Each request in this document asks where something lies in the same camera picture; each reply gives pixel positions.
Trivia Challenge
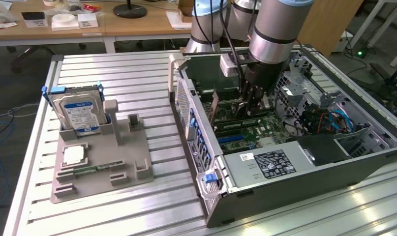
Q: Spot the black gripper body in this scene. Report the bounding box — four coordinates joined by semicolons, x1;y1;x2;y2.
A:
243;60;284;93

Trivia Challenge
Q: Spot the green graphics card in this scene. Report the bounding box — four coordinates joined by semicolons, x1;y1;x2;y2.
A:
210;91;274;118

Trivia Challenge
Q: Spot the RAM stick white label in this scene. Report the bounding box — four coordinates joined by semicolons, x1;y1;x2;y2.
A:
213;118;261;131

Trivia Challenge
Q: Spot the perforated metal disk bay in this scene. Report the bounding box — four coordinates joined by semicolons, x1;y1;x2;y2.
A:
273;70;320;120

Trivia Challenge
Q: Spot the green motherboard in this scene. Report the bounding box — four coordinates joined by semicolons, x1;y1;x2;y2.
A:
198;86;306;155

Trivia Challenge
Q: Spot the blue expansion slot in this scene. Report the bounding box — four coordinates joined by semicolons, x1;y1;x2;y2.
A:
217;136;246;145

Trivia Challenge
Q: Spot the white device red mark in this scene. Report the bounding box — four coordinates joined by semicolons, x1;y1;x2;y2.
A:
336;30;356;54

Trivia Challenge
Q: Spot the black plastic shroud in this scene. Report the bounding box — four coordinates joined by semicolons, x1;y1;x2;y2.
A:
296;134;354;166

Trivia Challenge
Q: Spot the grey power supply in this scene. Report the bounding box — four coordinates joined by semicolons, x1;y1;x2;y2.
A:
221;141;318;189

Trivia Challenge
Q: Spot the wooden cabinet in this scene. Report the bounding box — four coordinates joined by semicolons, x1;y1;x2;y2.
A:
293;0;365;57

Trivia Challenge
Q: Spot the white paper stack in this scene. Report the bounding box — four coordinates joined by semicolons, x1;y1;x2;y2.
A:
166;11;193;30

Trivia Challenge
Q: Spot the brown cardboard box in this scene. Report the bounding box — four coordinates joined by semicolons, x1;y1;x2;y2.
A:
178;0;199;17

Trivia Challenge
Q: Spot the open metal disk bay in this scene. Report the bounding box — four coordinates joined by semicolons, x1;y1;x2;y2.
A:
334;124;397;159

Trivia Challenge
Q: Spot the open dark PC case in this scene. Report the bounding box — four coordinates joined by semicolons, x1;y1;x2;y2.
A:
167;43;397;228

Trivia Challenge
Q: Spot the black equipment stand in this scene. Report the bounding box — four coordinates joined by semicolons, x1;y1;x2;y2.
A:
370;49;397;109

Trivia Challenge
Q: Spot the black round lamp base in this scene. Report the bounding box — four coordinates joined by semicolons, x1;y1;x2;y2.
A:
112;2;149;19

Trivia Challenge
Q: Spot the grey parts rack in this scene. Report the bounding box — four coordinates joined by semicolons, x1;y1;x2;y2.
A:
50;99;155;205

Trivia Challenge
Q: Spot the hard disk blue caddy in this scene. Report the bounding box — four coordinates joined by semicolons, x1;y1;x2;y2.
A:
42;85;112;136

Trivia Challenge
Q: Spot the bare green RAM stick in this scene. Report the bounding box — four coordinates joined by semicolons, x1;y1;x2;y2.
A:
72;164;112;176

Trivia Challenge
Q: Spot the white labelled box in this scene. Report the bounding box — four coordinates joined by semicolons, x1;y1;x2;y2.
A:
76;13;100;29

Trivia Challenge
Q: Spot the red packet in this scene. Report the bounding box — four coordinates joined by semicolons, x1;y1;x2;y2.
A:
82;2;100;13

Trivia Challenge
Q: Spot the silver CPU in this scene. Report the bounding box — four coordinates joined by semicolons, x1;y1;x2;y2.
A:
62;146;88;166

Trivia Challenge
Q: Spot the white box with roll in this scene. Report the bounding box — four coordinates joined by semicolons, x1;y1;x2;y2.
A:
51;13;80;32

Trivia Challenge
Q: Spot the black and white box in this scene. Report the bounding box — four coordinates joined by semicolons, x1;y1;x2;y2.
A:
20;11;48;28

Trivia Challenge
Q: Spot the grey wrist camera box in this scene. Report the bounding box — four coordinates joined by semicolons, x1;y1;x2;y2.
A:
218;54;245;77

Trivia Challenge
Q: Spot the blue wire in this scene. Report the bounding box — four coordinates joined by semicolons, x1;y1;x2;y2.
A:
328;109;356;135

